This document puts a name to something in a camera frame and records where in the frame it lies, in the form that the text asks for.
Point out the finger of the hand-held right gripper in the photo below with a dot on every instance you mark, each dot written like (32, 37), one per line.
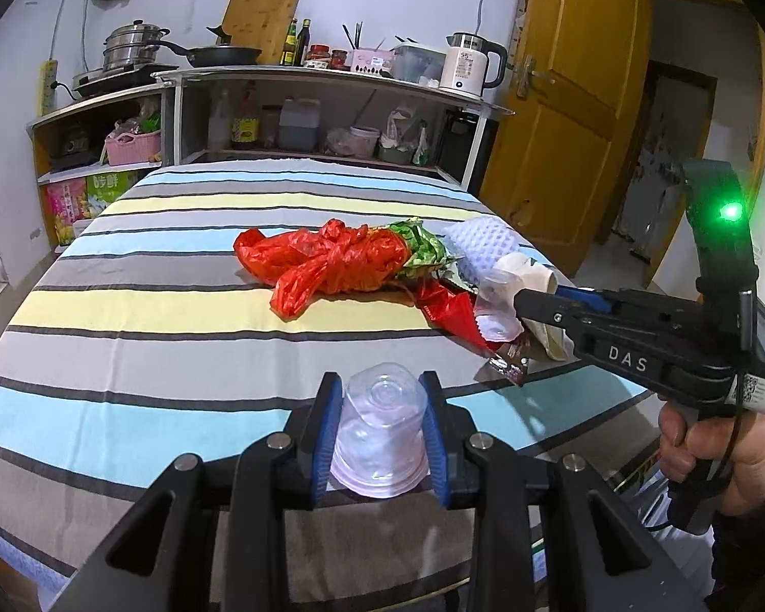
(580, 296)
(548, 309)

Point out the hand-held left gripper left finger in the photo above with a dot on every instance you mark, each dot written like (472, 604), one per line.
(328, 440)

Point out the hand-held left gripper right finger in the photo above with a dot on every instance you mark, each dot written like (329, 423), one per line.
(435, 446)

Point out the beige paper cup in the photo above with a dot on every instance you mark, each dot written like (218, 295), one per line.
(535, 274)

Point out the clear plastic cup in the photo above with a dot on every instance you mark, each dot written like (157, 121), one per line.
(379, 433)
(494, 312)

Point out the green snack packet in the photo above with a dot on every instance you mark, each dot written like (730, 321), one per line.
(424, 248)

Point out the red plastic bag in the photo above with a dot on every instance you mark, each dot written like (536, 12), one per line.
(331, 261)

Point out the person's right forearm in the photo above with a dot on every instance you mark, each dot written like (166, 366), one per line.
(758, 561)

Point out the person's right hand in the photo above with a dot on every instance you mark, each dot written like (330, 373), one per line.
(752, 452)

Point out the dark brown wrapper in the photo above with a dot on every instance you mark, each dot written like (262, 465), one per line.
(510, 363)

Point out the white foam net sleeve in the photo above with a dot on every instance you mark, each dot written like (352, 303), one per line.
(481, 242)

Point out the red snack wrapper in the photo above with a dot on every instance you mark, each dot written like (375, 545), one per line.
(449, 312)

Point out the white refrigerator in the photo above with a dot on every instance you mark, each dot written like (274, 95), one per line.
(650, 204)

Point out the yellow wooden door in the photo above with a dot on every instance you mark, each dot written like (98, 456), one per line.
(567, 108)

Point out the striped bed sheet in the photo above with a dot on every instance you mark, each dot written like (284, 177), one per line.
(166, 331)

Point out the crumpled plastic bags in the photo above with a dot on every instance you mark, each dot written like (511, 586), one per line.
(405, 137)

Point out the pink lid white tub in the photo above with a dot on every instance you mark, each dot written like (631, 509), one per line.
(364, 141)

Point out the white electric kettle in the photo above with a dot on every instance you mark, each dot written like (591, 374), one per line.
(462, 67)

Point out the clear storage container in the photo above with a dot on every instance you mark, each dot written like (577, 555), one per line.
(417, 64)

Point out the pink utensil holder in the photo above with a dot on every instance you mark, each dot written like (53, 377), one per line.
(370, 62)

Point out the dark liquid jug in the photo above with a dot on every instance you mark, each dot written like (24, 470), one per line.
(298, 127)

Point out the white metal shelf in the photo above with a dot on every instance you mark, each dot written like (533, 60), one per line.
(331, 80)

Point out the soy sauce bottle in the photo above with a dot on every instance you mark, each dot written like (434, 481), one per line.
(245, 124)

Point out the green cardboard box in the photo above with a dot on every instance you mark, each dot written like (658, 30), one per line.
(111, 191)

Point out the clear oil bottle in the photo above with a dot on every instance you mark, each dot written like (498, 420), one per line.
(218, 124)

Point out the red sauce jar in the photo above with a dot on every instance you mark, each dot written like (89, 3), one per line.
(317, 57)

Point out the pink snack package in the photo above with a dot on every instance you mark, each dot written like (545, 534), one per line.
(65, 213)

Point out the pink plastic basket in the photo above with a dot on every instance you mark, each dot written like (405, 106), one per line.
(134, 150)

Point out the dark sauce bottle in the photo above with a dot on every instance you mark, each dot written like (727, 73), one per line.
(303, 44)

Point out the yellow label sauce bottle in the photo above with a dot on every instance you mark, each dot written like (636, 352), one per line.
(288, 48)

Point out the black frying pan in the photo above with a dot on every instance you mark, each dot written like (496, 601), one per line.
(223, 55)

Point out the wooden cutting board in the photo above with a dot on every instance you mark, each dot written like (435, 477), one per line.
(261, 22)

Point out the wooden shelf unit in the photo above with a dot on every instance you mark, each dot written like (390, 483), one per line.
(95, 105)

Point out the induction cooker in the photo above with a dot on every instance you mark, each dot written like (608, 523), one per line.
(111, 80)

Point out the steel steamer pot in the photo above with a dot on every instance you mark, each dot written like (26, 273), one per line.
(131, 48)

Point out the yellowish power strip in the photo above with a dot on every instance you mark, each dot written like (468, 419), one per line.
(47, 86)

